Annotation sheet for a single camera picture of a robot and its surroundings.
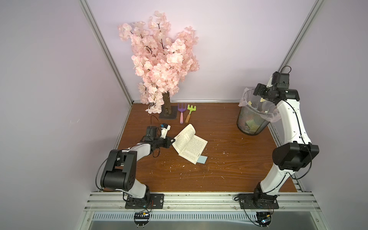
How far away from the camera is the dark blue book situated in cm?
91

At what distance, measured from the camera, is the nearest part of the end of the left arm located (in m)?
0.74

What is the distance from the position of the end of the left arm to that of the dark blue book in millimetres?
90
